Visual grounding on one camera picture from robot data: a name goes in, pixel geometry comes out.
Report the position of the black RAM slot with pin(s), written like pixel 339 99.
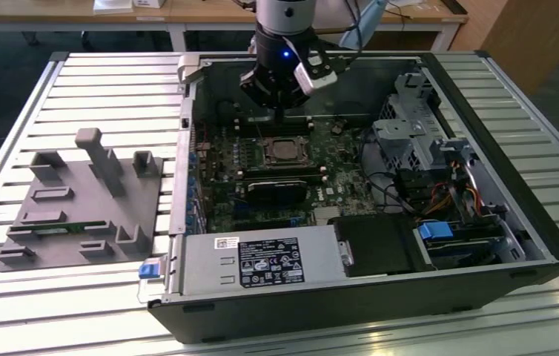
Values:
pixel 284 169
pixel 284 173
pixel 284 177
pixel 293 128
pixel 293 132
pixel 293 123
pixel 293 118

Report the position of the black plastic shroud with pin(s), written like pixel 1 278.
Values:
pixel 383 241

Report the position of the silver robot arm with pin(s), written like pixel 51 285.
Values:
pixel 285 15

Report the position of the round coin battery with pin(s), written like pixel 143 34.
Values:
pixel 339 128

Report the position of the blue disk carrier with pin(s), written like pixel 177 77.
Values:
pixel 435 230

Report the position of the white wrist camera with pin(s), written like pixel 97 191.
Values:
pixel 316 78

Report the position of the white box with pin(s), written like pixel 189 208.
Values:
pixel 149 3
pixel 113 6

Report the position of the metal disk bay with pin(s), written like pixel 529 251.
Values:
pixel 511 252

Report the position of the small silver heatsink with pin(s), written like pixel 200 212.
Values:
pixel 327 215

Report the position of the wooden desk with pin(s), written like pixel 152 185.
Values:
pixel 61 18

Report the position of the green motherboard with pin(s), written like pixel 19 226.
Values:
pixel 343 174

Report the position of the grey metal drive cage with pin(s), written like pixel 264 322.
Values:
pixel 400 130

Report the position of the metal locking lever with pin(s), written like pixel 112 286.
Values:
pixel 260 133

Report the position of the blue case latch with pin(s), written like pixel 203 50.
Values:
pixel 152 269

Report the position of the CPU socket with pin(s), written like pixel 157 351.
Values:
pixel 261 163

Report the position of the grey power supply unit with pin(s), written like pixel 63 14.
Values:
pixel 200 259

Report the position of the grey parts rack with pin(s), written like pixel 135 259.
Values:
pixel 85 207

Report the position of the black PC case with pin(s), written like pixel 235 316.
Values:
pixel 357 308

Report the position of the wooden cabinet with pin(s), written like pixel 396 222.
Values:
pixel 545 37

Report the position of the silver CPU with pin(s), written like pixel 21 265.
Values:
pixel 284 151

